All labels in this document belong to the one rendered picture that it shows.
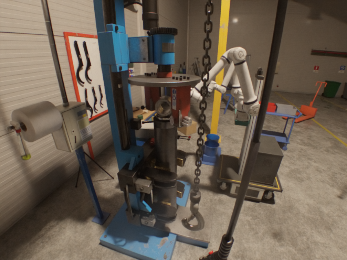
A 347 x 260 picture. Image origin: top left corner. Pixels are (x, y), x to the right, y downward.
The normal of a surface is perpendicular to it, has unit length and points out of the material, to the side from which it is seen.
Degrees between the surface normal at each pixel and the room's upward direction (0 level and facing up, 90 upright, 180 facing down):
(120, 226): 0
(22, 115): 90
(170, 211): 0
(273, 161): 90
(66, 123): 90
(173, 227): 0
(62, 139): 90
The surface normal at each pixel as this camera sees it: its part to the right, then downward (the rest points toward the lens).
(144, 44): -0.28, 0.40
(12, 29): 0.96, 0.11
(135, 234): 0.00, -0.91
